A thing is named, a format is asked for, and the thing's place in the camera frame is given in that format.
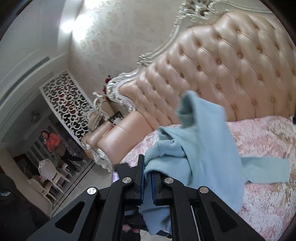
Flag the red flowers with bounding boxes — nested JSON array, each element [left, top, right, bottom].
[[101, 74, 112, 102]]

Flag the peach leather armchair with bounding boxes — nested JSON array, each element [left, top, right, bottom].
[[85, 92, 127, 143]]

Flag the tufted peach leather sofa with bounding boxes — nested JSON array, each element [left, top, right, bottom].
[[82, 1, 295, 171]]

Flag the white carved lattice screen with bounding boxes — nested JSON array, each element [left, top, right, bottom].
[[39, 71, 94, 147]]

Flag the person in orange jacket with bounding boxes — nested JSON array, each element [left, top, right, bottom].
[[41, 131, 84, 173]]

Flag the white dining chair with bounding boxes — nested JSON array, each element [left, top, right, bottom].
[[38, 159, 70, 194]]

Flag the light blue sweater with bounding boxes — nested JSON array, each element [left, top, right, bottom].
[[140, 91, 290, 235]]

